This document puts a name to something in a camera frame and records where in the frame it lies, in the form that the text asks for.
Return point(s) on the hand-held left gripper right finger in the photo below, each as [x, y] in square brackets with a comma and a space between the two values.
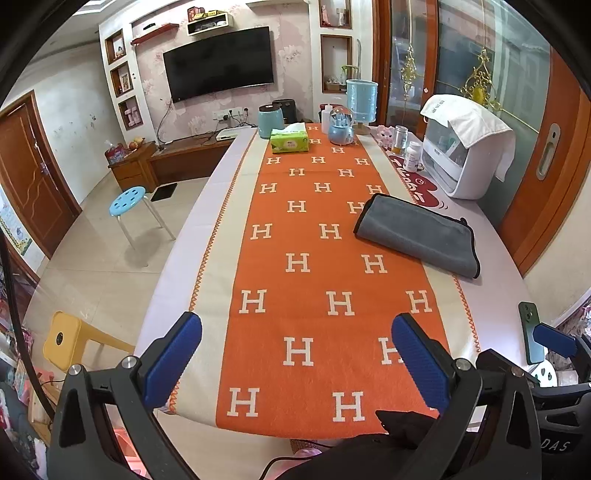
[422, 364]

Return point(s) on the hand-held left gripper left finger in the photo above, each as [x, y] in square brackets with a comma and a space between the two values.
[171, 359]

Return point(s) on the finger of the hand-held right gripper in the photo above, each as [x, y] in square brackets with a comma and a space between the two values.
[554, 338]

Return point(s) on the grey towel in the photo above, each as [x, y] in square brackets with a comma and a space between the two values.
[415, 233]

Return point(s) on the white appliance with towel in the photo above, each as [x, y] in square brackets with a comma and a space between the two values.
[466, 117]

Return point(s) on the green smartphone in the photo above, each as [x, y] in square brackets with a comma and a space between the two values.
[528, 332]

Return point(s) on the white perforated stool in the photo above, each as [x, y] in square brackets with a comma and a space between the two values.
[545, 373]

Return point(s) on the dark cloth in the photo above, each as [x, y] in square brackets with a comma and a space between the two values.
[369, 454]

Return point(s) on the yellow plastic stool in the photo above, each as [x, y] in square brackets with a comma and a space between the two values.
[64, 339]

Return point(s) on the wooden sliding door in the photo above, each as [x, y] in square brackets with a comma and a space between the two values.
[554, 207]

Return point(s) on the blue round stool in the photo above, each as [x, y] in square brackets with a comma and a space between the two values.
[127, 201]

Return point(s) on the orange printed table runner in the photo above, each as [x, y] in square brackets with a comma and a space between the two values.
[314, 240]

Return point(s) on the black floor mat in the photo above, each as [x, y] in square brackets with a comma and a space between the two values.
[164, 192]

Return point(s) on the red cartoon mat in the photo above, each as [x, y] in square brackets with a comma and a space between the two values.
[415, 182]

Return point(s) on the white countertop appliance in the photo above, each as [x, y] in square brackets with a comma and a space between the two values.
[455, 170]

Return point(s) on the wooden television cabinet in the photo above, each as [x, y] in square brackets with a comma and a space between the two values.
[180, 159]

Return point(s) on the white medicine bottle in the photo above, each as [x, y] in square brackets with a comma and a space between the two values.
[412, 158]

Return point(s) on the red tissue pack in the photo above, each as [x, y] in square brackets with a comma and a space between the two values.
[116, 154]

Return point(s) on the clear bottle with dark cap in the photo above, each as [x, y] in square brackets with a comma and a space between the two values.
[400, 139]

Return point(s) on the pink toy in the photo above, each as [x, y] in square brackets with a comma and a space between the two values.
[385, 136]

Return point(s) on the white set-top box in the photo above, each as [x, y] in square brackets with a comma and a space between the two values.
[227, 134]

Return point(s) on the brown wooden door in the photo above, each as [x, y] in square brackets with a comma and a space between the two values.
[32, 170]

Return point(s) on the blue snow globe holder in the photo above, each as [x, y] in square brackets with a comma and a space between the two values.
[340, 131]

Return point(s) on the green tissue box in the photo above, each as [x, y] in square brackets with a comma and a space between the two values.
[289, 141]

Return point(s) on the white power outlet strip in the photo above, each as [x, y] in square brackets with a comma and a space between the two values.
[228, 113]

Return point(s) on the light blue kettle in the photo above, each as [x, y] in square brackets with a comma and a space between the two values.
[270, 122]

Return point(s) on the white squeeze bottle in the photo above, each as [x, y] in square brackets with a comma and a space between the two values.
[325, 120]

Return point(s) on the gold metal ornament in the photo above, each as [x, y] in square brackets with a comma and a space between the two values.
[480, 81]

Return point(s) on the blue cylindrical container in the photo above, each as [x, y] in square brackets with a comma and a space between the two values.
[361, 101]

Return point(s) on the black air fryer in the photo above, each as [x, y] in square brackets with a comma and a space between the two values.
[286, 110]

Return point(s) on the black flat television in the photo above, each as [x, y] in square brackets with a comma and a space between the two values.
[217, 62]

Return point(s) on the wall poster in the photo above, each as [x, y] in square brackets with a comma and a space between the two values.
[14, 228]

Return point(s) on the red wall shelf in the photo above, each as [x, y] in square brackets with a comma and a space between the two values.
[154, 33]

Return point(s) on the white wall shelf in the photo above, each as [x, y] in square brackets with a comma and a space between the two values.
[207, 25]

